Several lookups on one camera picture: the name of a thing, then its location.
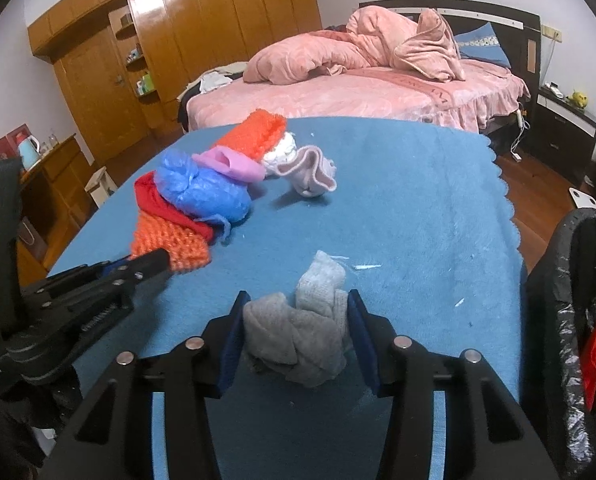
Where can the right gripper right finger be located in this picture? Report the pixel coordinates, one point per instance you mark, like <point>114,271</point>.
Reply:
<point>488,435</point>

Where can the white tissue ball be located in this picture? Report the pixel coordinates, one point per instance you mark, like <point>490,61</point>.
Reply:
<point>284,151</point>

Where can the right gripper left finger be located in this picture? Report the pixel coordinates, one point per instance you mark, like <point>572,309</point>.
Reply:
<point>109,436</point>

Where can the red cloth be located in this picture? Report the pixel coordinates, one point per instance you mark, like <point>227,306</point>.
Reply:
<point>150,201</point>

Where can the black lined trash bin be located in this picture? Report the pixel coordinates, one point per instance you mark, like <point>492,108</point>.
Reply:
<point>559,315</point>

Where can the pink duvet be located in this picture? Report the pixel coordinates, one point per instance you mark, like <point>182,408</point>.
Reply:
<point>373,37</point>

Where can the wooden side cabinet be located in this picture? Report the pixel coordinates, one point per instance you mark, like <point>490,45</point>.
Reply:
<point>55,206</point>

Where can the bed with pink sheet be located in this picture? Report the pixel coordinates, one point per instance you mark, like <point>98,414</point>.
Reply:
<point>489,91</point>

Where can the grey sock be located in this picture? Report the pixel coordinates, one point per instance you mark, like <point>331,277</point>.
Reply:
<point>305,341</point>

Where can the yellow plush toy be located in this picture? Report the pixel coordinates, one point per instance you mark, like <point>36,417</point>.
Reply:
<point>578,99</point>

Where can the small white stool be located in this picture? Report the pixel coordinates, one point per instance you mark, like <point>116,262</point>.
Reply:
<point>100,186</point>

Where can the clothes pile on bed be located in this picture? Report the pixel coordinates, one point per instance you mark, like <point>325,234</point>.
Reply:
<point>215,78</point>

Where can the white bathroom scale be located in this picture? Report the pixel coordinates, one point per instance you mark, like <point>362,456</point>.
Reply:
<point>581,199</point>

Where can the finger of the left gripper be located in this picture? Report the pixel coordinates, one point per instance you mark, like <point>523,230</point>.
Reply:
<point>88,280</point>

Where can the blue kettle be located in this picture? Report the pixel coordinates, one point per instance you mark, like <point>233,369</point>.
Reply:
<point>28,149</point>

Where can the blue pillow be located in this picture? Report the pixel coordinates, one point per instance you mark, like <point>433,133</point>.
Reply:
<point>482,45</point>

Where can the blue plastic bag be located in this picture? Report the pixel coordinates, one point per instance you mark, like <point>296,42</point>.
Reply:
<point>201,192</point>

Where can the pink cloth pouch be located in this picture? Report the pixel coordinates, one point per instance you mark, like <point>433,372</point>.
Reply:
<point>231,164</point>

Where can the wooden wardrobe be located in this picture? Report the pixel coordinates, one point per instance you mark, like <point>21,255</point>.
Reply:
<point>122,63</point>

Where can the black headboard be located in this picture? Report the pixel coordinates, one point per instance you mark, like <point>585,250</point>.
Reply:
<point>517,31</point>

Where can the orange foam net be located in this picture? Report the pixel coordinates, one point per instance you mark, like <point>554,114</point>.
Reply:
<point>257,135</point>
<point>188,251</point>

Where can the mauve crumpled sock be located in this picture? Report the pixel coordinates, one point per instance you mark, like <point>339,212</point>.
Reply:
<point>310,173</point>

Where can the red plastic bag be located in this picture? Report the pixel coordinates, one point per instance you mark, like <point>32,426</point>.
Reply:
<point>588,369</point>

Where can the black nightstand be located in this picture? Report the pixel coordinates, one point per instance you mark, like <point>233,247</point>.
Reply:
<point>561,136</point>

